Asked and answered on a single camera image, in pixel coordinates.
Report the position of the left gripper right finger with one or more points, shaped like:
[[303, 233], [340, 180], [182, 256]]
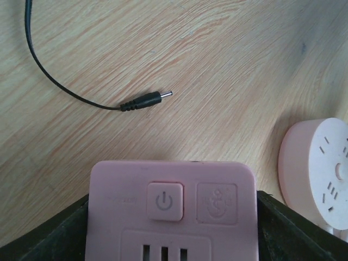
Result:
[[284, 234]]

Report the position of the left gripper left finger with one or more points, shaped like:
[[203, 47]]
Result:
[[62, 237]]

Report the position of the pink round socket base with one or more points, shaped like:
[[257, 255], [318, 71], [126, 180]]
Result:
[[312, 172]]

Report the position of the pink cube socket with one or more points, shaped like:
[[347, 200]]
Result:
[[172, 210]]

